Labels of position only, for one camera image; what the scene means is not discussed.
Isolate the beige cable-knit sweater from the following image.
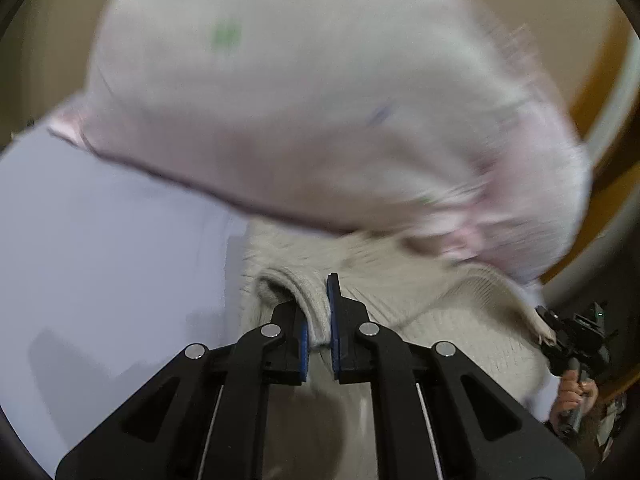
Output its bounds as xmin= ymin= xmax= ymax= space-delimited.
xmin=240 ymin=219 xmax=558 ymax=479

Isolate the person's right hand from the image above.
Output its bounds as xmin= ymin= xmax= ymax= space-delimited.
xmin=549 ymin=370 xmax=599 ymax=426

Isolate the lavender bed sheet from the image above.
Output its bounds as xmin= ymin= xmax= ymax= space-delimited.
xmin=1 ymin=127 xmax=246 ymax=472

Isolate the pink floral pillow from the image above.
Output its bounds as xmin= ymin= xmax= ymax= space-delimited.
xmin=48 ymin=0 xmax=591 ymax=283

